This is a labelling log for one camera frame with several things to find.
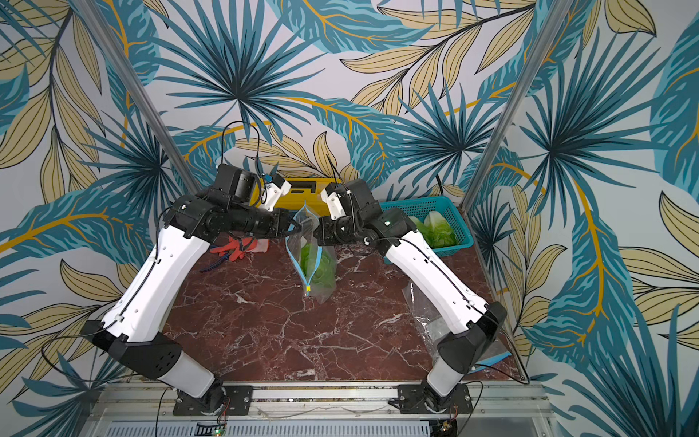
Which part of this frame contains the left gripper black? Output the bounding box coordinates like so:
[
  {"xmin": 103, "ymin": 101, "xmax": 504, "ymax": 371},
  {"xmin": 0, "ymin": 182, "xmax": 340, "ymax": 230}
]
[{"xmin": 230, "ymin": 202, "xmax": 304, "ymax": 239}]

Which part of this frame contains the chinese cabbage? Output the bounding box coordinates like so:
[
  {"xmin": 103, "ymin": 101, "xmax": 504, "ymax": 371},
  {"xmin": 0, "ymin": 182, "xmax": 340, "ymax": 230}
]
[
  {"xmin": 300, "ymin": 243, "xmax": 337, "ymax": 291},
  {"xmin": 409, "ymin": 216, "xmax": 430, "ymax": 238},
  {"xmin": 423, "ymin": 211, "xmax": 459, "ymax": 249}
]

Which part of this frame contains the clear zipper bag blue seal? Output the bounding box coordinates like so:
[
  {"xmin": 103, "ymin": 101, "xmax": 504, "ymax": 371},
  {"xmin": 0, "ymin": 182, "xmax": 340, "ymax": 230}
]
[{"xmin": 285, "ymin": 204, "xmax": 338, "ymax": 304}]

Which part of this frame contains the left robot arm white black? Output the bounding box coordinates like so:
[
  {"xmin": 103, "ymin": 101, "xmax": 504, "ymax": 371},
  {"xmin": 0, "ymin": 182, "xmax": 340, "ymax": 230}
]
[{"xmin": 81, "ymin": 195, "xmax": 300, "ymax": 408}]

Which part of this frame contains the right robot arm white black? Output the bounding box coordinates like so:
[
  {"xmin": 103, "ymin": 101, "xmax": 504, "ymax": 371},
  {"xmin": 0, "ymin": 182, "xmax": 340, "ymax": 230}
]
[{"xmin": 314, "ymin": 209, "xmax": 507, "ymax": 401}]

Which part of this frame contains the yellow black toolbox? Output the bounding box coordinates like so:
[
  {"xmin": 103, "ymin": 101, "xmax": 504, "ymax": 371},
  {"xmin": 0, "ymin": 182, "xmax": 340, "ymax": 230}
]
[{"xmin": 276, "ymin": 178, "xmax": 336, "ymax": 216}]

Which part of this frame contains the teal plastic basket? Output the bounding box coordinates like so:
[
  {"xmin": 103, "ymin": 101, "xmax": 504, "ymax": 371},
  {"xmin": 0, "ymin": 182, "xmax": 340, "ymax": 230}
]
[{"xmin": 380, "ymin": 196, "xmax": 473, "ymax": 258}]

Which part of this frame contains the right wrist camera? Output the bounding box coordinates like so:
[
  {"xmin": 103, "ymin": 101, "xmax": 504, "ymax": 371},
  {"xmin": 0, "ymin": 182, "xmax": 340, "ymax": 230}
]
[{"xmin": 320, "ymin": 178, "xmax": 382, "ymax": 223}]

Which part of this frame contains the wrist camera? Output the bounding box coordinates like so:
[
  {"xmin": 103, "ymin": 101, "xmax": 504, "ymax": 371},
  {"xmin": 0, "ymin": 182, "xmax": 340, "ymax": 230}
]
[
  {"xmin": 320, "ymin": 178, "xmax": 382, "ymax": 223},
  {"xmin": 209, "ymin": 164, "xmax": 291, "ymax": 212}
]

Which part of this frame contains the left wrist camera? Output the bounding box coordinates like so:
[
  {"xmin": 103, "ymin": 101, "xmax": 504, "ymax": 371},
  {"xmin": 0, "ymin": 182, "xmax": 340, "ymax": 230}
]
[{"xmin": 209, "ymin": 164, "xmax": 291, "ymax": 212}]

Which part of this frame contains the blue handled tool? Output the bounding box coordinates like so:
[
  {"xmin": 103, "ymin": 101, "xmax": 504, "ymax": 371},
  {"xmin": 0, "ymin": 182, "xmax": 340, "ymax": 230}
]
[{"xmin": 200, "ymin": 257, "xmax": 229, "ymax": 273}]

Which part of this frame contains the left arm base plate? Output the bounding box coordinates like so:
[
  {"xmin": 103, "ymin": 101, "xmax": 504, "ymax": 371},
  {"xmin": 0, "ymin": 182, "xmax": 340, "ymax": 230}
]
[{"xmin": 173, "ymin": 382, "xmax": 254, "ymax": 418}]

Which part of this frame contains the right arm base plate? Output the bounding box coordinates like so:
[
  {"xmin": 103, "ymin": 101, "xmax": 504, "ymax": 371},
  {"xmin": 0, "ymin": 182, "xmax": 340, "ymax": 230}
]
[{"xmin": 388, "ymin": 382, "xmax": 474, "ymax": 414}]

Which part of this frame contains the left aluminium frame post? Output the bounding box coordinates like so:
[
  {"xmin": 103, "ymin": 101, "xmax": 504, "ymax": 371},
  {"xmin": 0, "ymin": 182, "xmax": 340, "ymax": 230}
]
[{"xmin": 74, "ymin": 0, "xmax": 200, "ymax": 195}]

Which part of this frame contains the aluminium frame post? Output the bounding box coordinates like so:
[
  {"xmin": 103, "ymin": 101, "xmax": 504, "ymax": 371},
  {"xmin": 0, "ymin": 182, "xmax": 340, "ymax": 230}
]
[
  {"xmin": 74, "ymin": 0, "xmax": 200, "ymax": 195},
  {"xmin": 461, "ymin": 0, "xmax": 573, "ymax": 212}
]

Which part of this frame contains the front aluminium rail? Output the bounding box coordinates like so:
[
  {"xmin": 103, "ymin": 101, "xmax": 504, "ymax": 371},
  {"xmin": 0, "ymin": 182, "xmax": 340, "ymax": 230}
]
[{"xmin": 81, "ymin": 381, "xmax": 562, "ymax": 436}]

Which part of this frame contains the right aluminium frame post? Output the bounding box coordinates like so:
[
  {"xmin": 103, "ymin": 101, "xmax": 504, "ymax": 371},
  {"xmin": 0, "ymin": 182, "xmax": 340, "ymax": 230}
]
[{"xmin": 461, "ymin": 0, "xmax": 573, "ymax": 212}]

